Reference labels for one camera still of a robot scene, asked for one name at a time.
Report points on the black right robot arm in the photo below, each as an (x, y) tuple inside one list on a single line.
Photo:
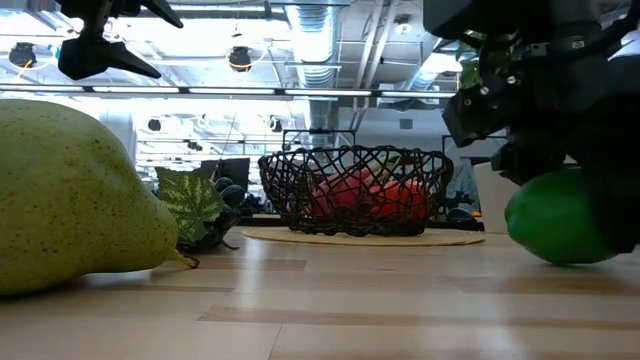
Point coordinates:
[(500, 17)]

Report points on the green plant in white pot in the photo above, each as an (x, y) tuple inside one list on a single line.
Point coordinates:
[(492, 205)]

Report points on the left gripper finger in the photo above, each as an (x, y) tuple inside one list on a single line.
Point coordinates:
[(165, 11), (100, 55)]

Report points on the black computer monitor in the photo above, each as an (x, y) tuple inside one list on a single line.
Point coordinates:
[(235, 172)]

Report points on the green lime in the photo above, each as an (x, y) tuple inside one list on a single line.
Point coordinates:
[(550, 220)]

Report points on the black grapes with leaf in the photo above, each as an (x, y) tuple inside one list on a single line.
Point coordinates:
[(190, 200)]

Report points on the green pear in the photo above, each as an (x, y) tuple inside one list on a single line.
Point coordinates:
[(65, 200)]

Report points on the large smooth silver duct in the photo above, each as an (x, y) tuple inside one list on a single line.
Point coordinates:
[(430, 75)]

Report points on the long ceiling light bar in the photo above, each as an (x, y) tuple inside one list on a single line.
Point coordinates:
[(230, 91)]

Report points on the round woven straw mat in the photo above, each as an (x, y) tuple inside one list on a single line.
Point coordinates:
[(450, 238)]

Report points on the silver ribbed ventilation duct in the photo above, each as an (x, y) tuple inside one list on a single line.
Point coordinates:
[(312, 50)]

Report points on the pink dragon fruit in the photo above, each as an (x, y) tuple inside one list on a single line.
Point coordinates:
[(340, 192)]

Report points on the black round ceiling lamp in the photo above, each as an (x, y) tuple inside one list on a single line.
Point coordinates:
[(240, 58), (22, 54)]

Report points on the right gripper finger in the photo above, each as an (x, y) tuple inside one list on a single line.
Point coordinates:
[(530, 162), (620, 205)]

